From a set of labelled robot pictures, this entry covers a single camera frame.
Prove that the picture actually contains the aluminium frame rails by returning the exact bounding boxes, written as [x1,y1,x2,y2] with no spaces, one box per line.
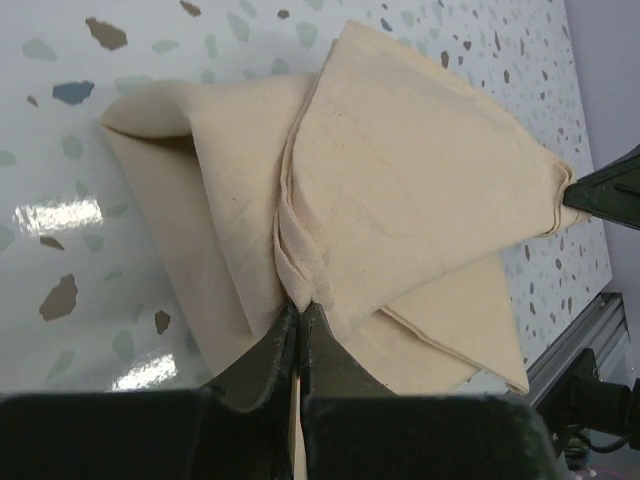
[525,292,630,406]

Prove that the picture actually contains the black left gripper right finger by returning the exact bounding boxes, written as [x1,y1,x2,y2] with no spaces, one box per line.
[299,303,562,479]

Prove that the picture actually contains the beige cloth mat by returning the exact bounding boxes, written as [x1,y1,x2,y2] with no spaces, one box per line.
[101,22,582,394]

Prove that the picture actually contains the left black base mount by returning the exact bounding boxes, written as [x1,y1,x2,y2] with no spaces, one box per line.
[536,348,639,455]

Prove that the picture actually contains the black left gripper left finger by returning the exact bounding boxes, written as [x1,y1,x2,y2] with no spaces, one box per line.
[1,303,299,479]

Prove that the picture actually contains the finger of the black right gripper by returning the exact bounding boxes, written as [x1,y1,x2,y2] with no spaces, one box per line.
[563,146,640,225]

